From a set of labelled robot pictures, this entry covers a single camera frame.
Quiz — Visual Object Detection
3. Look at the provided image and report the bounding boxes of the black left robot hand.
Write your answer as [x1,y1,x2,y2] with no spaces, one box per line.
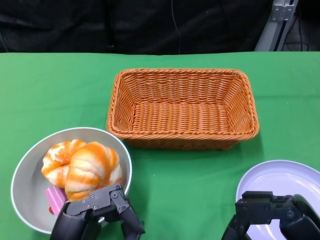
[49,184,146,240]

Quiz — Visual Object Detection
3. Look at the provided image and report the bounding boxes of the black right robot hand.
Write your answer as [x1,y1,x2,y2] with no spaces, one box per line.
[221,191,320,240]

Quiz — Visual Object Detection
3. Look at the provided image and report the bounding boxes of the magenta pink layered cake slice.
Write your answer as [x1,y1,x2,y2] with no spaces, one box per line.
[44,185,68,216]

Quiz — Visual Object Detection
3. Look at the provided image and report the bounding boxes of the twisted orange glazed bread roll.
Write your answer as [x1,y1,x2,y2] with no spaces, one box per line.
[64,141,123,202]

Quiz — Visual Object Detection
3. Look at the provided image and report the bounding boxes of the ring-shaped orange glazed bread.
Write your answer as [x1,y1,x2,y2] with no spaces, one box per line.
[41,139,87,188]

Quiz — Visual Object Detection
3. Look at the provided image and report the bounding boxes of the pale grey-green ceramic bowl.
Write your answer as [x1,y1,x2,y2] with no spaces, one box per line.
[10,127,133,235]

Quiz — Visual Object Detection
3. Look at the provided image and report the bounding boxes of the lavender plate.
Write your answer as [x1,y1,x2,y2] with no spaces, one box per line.
[235,159,320,240]

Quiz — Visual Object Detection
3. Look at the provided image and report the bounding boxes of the orange wicker basket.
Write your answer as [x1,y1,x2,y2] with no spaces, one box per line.
[106,67,260,151]

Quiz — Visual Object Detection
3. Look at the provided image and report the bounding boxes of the green tablecloth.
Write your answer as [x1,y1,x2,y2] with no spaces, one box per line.
[0,51,320,240]

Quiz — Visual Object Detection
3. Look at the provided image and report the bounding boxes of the black backdrop curtain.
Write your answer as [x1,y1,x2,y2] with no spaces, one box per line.
[0,0,273,55]

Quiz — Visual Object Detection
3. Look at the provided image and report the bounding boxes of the black cables behind frame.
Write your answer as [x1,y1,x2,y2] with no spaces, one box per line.
[284,14,311,52]

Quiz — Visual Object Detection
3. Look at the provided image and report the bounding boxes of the aluminium frame profile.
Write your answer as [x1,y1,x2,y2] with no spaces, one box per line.
[254,0,300,52]

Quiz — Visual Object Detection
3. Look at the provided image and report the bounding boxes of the thin black hanging cable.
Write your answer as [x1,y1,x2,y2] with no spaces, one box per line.
[171,0,182,53]

